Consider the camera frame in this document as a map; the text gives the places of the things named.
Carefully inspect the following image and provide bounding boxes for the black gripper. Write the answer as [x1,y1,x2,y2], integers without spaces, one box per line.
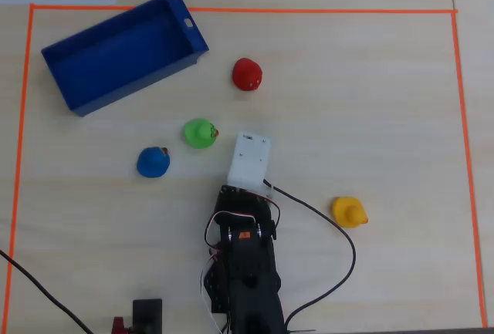
[214,184,282,242]

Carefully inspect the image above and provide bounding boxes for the blue rubber duck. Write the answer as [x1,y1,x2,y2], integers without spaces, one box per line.
[136,146,171,179]

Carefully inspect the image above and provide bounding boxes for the green rubber duck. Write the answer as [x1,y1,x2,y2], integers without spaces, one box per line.
[183,117,220,150]

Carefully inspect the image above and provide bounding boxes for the yellow rubber duck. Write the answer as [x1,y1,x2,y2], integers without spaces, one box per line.
[330,196,369,229]

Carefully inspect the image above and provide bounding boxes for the red rubber duck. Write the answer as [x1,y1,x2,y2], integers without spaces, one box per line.
[232,57,264,93]

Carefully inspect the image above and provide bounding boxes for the blue plastic box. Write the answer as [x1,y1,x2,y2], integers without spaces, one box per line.
[40,0,210,118]

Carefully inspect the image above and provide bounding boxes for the black table clamp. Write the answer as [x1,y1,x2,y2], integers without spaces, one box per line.
[132,298,164,334]

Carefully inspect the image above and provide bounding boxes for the orange tape strip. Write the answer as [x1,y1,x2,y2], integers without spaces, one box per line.
[450,12,488,329]
[29,3,459,15]
[2,4,36,334]

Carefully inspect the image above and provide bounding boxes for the red white servo wires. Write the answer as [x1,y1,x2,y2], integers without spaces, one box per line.
[199,199,282,334]

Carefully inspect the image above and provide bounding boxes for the white camera housing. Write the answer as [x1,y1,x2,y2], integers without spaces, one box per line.
[226,130,276,200]

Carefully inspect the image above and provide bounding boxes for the black camera cable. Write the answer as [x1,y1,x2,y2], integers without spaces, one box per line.
[263,178,357,334]

